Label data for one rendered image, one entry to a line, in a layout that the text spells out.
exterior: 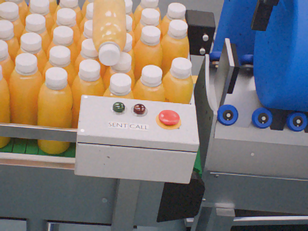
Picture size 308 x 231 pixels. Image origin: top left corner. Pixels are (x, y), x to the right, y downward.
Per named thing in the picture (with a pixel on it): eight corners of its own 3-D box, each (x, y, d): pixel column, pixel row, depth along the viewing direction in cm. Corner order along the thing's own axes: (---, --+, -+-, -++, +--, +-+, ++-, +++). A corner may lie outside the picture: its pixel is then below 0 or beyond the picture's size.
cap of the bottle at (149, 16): (139, 22, 130) (140, 15, 129) (142, 13, 133) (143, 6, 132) (156, 26, 130) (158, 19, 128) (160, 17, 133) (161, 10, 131)
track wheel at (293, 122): (310, 111, 127) (306, 111, 129) (289, 109, 127) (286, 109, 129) (307, 133, 127) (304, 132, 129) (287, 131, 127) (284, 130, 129)
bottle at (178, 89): (165, 115, 133) (177, 55, 122) (189, 131, 131) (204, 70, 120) (146, 130, 129) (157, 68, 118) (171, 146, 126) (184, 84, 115)
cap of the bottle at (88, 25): (101, 26, 127) (101, 19, 126) (103, 37, 124) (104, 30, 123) (83, 26, 126) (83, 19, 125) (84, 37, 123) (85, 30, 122)
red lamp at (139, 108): (145, 116, 102) (146, 110, 101) (132, 115, 102) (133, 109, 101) (145, 107, 104) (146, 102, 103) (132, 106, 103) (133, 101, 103)
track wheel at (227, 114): (240, 105, 126) (237, 105, 128) (219, 103, 125) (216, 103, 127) (237, 126, 126) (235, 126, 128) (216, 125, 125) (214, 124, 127)
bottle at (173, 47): (146, 88, 139) (155, 28, 129) (165, 77, 144) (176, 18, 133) (167, 103, 136) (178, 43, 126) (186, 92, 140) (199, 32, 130)
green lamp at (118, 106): (124, 114, 102) (125, 109, 101) (111, 113, 101) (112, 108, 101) (125, 105, 103) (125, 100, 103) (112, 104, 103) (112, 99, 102)
